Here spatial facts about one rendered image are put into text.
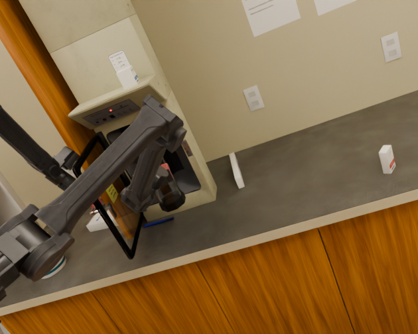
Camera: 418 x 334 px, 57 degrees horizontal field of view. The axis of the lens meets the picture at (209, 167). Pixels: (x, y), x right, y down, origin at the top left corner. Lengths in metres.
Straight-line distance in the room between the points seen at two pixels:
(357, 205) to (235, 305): 0.62
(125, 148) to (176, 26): 1.10
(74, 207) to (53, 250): 0.08
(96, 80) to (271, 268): 0.93
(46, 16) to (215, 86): 0.78
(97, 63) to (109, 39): 0.10
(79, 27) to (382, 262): 1.32
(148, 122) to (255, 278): 0.86
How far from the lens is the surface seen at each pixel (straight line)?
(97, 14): 1.43
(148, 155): 0.97
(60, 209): 0.76
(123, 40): 1.42
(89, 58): 1.47
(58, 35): 1.49
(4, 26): 1.49
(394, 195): 1.32
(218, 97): 1.86
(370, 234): 1.43
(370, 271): 1.53
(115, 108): 1.40
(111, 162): 0.77
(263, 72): 1.83
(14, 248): 0.74
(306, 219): 1.31
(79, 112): 1.42
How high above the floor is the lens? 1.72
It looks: 24 degrees down
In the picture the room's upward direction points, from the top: 25 degrees counter-clockwise
